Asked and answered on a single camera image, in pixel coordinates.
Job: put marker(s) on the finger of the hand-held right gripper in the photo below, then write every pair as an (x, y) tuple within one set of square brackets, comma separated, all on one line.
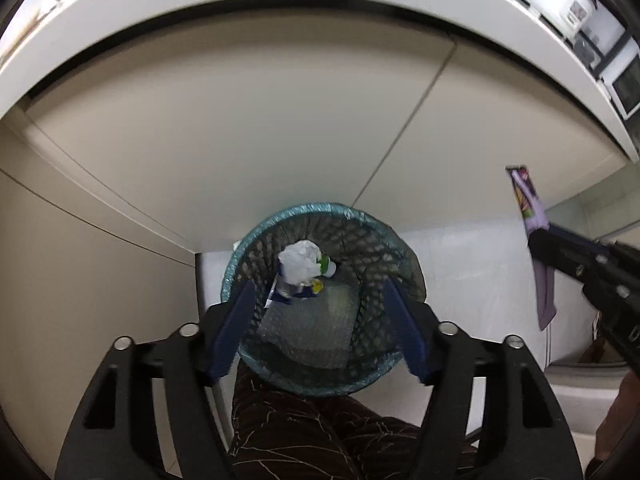
[(575, 242), (565, 260)]

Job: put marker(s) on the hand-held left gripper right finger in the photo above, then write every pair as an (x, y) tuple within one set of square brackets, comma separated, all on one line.
[(407, 335)]

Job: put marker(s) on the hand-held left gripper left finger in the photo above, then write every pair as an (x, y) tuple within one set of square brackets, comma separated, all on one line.
[(235, 332)]

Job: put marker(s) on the purple wrapper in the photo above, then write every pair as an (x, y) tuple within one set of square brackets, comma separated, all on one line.
[(532, 210)]

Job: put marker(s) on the blue snack wrapper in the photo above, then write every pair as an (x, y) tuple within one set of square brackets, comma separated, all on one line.
[(277, 299)]

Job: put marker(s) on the clear bubble wrap sheet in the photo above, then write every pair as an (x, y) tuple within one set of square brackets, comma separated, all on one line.
[(310, 330)]

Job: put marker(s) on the black mesh trash bin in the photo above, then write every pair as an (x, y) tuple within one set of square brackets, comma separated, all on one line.
[(370, 260)]

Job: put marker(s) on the white tissue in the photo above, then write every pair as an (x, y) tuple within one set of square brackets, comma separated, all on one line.
[(300, 265)]

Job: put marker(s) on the person's right forearm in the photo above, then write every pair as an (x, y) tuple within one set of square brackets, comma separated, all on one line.
[(617, 420)]

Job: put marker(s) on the white plastic tub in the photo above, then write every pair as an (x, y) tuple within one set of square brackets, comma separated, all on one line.
[(585, 385)]

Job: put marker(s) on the person's brown patterned pants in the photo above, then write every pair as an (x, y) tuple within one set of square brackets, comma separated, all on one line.
[(300, 435)]

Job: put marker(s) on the beige cabinet door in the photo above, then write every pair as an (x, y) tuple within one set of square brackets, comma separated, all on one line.
[(500, 125), (225, 135)]

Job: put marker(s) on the white microwave oven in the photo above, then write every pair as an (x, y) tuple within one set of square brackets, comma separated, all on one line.
[(617, 60)]

